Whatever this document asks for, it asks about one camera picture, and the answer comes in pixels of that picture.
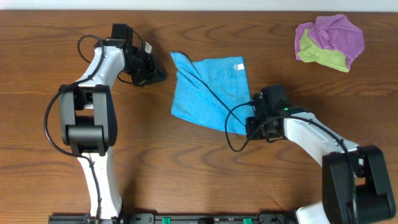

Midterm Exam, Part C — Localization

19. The blue microfiber cloth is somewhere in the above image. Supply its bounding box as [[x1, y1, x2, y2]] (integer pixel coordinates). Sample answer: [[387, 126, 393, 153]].
[[170, 52, 254, 135]]

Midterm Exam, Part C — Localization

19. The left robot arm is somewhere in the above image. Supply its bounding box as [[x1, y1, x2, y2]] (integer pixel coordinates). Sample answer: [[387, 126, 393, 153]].
[[58, 38, 165, 223]]

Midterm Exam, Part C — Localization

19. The green microfiber cloth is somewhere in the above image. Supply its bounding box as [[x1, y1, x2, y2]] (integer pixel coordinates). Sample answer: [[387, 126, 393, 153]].
[[296, 29, 349, 72]]

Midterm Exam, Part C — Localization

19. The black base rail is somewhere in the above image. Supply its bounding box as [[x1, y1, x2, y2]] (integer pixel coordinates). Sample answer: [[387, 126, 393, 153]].
[[47, 212, 299, 224]]

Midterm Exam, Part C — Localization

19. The purple microfiber cloth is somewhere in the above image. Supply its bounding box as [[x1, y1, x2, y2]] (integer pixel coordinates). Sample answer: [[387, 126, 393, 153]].
[[295, 14, 364, 69]]

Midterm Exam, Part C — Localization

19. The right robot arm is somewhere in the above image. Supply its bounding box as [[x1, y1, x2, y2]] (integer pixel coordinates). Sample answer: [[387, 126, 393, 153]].
[[246, 108, 396, 223]]

